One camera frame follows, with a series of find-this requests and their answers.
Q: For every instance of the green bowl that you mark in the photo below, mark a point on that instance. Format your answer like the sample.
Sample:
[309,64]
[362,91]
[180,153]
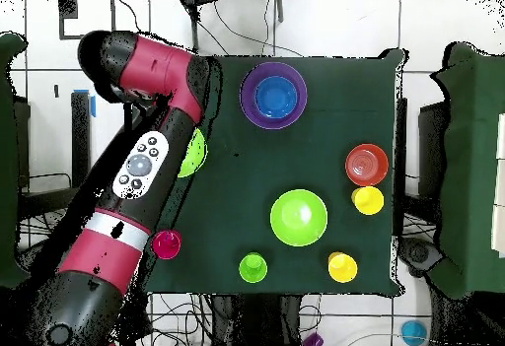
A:
[298,218]
[195,156]

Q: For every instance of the purple bowl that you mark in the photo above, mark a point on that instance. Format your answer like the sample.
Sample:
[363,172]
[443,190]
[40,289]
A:
[248,109]

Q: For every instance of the small dark blue bowl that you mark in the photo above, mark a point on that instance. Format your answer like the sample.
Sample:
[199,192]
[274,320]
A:
[276,97]

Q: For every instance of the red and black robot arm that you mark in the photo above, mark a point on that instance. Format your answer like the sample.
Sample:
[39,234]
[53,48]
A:
[110,212]

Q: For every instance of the black bench with blue tape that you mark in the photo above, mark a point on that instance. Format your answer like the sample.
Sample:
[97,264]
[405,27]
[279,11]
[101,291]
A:
[81,133]

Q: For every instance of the green cloth side table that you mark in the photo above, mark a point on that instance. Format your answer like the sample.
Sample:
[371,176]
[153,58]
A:
[473,164]
[8,164]

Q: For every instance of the red cup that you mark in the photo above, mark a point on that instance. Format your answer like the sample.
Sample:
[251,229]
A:
[167,244]

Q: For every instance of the dark green table cloth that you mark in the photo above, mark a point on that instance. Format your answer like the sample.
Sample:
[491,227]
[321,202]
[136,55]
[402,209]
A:
[315,145]

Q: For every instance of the green cup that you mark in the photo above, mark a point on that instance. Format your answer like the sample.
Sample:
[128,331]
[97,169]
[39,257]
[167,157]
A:
[252,268]

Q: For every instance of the orange bowl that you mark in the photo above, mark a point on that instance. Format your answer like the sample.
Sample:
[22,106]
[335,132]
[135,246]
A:
[367,164]

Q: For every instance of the yellow orange cup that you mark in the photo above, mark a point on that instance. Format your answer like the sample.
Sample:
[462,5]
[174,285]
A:
[342,268]

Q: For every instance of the purple cup on floor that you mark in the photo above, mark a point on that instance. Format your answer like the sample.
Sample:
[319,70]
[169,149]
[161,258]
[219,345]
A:
[313,341]

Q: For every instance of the black office chair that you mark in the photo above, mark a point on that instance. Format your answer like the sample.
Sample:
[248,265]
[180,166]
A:
[418,255]

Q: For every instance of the blue bowl on floor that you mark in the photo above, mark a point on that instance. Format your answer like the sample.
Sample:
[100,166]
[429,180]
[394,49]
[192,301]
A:
[413,332]

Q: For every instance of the white boxes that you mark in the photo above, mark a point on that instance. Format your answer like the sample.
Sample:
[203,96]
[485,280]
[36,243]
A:
[500,204]

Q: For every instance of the black camera stand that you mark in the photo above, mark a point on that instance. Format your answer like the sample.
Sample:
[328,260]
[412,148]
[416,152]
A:
[194,26]

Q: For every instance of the grey square floor frame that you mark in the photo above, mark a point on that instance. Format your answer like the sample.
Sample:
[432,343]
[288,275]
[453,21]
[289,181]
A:
[67,7]

